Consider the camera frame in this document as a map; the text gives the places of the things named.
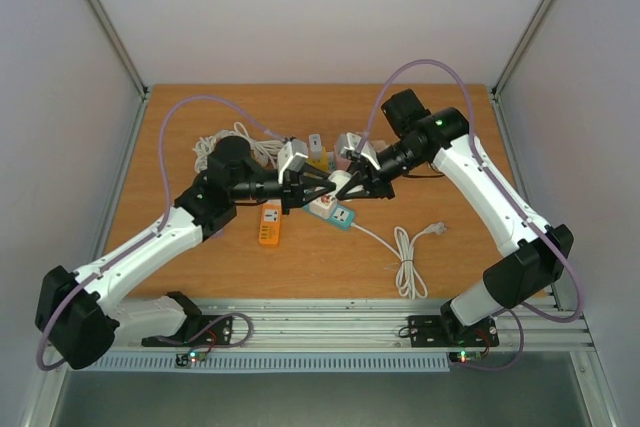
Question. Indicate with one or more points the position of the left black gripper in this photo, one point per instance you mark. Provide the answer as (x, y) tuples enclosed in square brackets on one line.
[(295, 189)]

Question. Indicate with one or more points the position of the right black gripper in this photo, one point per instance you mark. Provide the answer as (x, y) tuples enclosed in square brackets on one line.
[(370, 178)]

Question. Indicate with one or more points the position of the white round plug charger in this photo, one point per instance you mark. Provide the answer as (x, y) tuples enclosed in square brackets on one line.
[(339, 178)]

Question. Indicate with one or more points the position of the yellow cube socket adapter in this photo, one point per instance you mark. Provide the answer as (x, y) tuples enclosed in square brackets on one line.
[(319, 160)]

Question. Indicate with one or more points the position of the pink cube socket adapter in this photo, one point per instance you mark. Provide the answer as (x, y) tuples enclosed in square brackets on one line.
[(339, 162)]

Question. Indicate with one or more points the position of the white square charger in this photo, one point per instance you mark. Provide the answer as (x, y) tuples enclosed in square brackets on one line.
[(315, 146)]

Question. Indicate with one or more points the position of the white cube charger back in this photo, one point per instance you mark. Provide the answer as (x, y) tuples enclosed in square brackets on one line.
[(323, 206)]

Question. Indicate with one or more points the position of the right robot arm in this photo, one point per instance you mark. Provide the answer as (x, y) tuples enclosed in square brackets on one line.
[(532, 250)]

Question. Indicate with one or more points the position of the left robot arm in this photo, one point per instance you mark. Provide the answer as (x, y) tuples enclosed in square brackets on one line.
[(82, 314)]

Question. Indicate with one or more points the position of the teal power strip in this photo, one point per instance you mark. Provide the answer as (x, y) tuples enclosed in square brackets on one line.
[(341, 217)]

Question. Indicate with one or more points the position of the orange power strip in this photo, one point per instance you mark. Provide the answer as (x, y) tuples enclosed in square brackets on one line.
[(270, 223)]

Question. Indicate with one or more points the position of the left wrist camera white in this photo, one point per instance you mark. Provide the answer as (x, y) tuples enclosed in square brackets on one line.
[(291, 157)]

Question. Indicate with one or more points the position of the aluminium rail frame front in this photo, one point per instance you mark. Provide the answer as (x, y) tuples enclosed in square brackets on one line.
[(367, 325)]

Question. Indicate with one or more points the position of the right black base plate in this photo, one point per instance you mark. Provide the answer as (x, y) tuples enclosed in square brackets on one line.
[(428, 331)]

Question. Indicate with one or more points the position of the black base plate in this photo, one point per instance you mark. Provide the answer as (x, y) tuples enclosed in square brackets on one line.
[(196, 331), (428, 331)]

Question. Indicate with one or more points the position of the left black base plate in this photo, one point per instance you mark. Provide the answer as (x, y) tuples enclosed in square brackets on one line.
[(196, 331)]

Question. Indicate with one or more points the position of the grey slotted cable duct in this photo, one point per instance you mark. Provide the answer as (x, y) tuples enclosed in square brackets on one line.
[(274, 362)]

